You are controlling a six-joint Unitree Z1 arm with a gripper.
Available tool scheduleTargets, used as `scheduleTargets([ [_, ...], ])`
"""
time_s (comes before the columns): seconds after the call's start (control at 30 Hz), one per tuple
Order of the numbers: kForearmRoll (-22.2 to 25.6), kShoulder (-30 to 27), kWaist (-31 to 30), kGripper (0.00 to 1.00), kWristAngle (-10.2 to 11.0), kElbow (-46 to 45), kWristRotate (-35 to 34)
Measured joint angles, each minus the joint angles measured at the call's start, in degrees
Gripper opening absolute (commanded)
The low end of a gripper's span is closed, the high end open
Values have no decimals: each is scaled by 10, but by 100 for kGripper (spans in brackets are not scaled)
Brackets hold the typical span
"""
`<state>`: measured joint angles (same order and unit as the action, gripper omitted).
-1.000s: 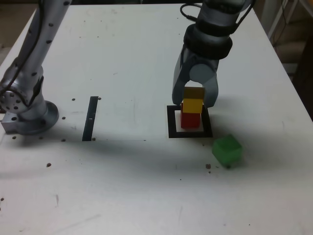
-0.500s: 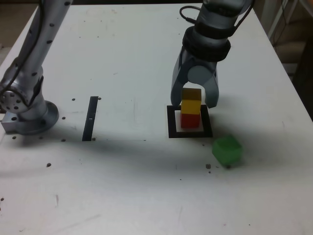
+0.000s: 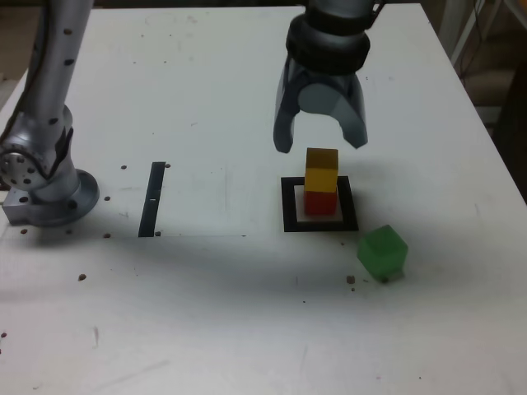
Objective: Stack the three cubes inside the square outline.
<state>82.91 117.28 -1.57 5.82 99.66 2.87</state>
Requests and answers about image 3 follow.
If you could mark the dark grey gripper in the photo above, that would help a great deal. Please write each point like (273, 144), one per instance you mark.
(327, 79)

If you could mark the yellow cube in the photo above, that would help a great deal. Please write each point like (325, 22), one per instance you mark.
(321, 175)

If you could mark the red cube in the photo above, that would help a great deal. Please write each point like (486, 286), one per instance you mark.
(320, 203)

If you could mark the green cube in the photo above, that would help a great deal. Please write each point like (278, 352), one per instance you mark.
(381, 251)

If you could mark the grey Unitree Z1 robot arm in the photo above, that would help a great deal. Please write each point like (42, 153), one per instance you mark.
(49, 82)

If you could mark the black tape square outline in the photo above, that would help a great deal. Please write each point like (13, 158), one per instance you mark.
(288, 214)

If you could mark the black tape strip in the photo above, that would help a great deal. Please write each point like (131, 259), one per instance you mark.
(151, 201)

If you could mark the white background frame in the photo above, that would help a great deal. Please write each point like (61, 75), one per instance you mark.
(463, 39)

